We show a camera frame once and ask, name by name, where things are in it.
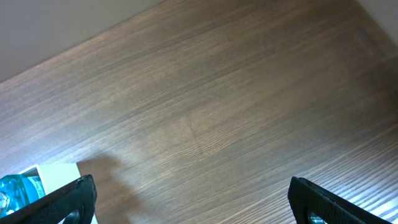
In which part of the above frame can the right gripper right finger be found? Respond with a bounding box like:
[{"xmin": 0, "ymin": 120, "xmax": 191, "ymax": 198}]
[{"xmin": 287, "ymin": 177, "xmax": 389, "ymax": 224}]

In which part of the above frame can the white cardboard box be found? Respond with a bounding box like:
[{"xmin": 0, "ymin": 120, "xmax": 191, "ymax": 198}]
[{"xmin": 18, "ymin": 163, "xmax": 98, "ymax": 224}]

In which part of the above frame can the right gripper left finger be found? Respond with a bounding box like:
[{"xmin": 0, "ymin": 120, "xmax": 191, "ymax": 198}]
[{"xmin": 1, "ymin": 174, "xmax": 97, "ymax": 224}]

